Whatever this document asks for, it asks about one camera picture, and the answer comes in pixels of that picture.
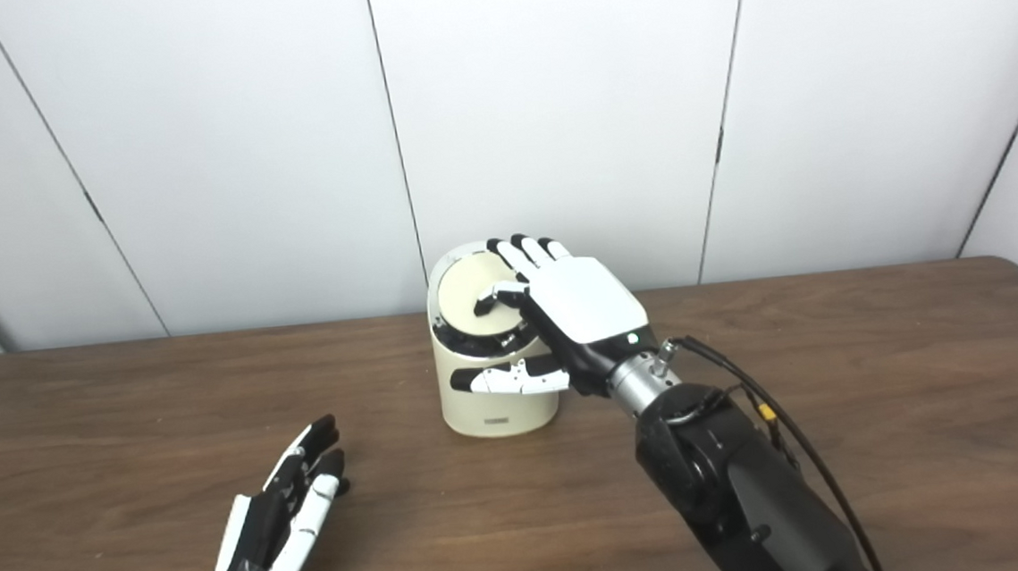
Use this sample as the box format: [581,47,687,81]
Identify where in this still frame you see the thin cable with yellow tag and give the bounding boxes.
[729,379,803,478]

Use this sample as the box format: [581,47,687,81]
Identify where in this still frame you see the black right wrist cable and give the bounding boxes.
[663,323,888,571]

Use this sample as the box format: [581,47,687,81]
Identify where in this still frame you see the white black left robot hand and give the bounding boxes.
[198,413,358,571]

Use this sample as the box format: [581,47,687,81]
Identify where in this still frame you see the cream-colored desktop bin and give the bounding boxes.
[423,239,574,442]

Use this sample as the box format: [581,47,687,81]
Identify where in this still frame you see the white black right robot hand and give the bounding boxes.
[440,224,665,408]

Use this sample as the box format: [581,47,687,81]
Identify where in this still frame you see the cream round bin lid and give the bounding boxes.
[432,253,533,341]

